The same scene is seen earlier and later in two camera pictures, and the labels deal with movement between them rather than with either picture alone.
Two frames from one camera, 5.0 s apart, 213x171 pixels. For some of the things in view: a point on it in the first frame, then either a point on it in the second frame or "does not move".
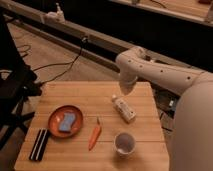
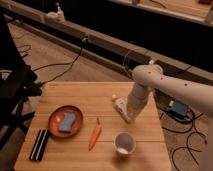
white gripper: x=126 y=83 -> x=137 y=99
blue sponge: x=68 y=119 does not move
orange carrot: x=95 y=135 does not move
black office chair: x=18 y=81 does not move
